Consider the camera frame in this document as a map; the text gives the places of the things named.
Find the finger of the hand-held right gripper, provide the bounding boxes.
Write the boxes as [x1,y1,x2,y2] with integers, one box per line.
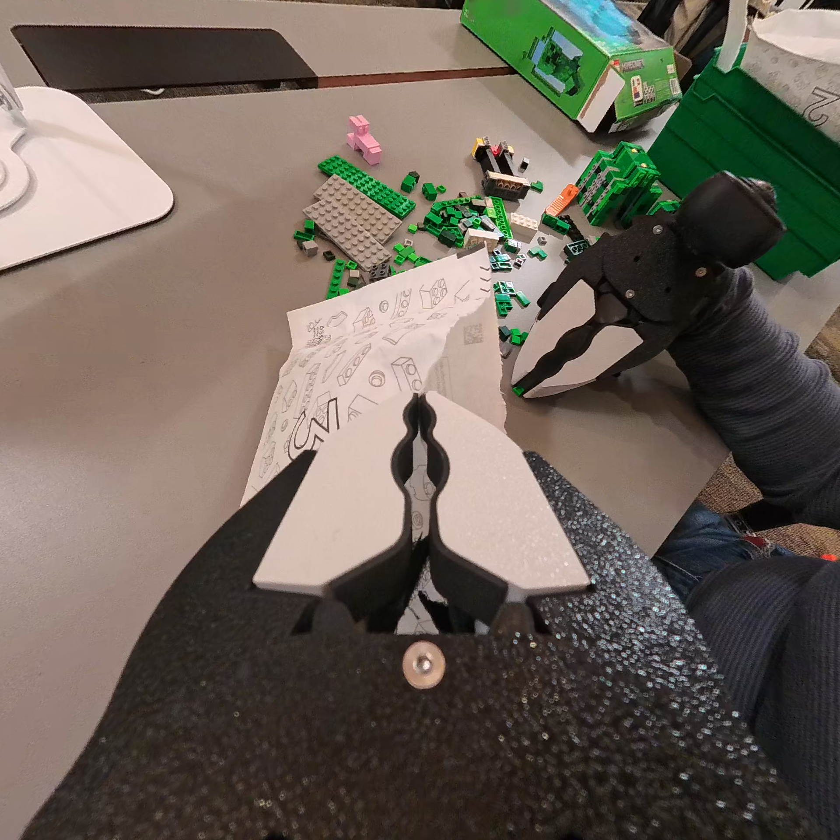
[524,323,647,400]
[511,285,598,389]

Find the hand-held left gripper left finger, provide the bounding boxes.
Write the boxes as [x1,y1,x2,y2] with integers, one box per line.
[251,392,424,624]

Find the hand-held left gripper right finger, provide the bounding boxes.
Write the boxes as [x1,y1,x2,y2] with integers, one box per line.
[422,391,593,632]

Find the pile of small green bricks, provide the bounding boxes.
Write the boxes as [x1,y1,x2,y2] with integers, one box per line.
[294,169,592,399]

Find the white printed paper bag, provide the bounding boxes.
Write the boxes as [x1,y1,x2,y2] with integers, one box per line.
[239,246,509,636]

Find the person's right forearm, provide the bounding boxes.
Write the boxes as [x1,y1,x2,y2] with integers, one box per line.
[669,269,840,526]

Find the green brick creeper figure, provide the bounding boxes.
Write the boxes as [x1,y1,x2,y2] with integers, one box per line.
[576,141,681,228]

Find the green plastic bin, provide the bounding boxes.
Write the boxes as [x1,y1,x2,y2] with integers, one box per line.
[646,39,840,280]

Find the black yellow brick assembly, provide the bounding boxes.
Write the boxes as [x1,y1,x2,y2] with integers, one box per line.
[469,136,531,196]

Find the person's blue jeans legs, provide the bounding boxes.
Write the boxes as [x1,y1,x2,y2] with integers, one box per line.
[653,502,788,592]

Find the green toy set box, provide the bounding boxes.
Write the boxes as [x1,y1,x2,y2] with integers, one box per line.
[459,0,683,132]

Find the long green brick plate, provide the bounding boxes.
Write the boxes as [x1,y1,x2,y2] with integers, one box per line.
[318,155,417,219]

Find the white numbered paper bag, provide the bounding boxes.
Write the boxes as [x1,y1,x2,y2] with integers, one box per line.
[742,7,840,142]

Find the pink brick pig figure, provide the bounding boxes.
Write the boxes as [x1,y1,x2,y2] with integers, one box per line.
[346,115,385,165]

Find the person's dark sweater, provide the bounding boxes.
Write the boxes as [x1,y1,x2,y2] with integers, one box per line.
[682,558,840,840]

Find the white monitor stand base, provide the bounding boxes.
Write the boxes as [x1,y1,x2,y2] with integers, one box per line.
[0,66,175,271]

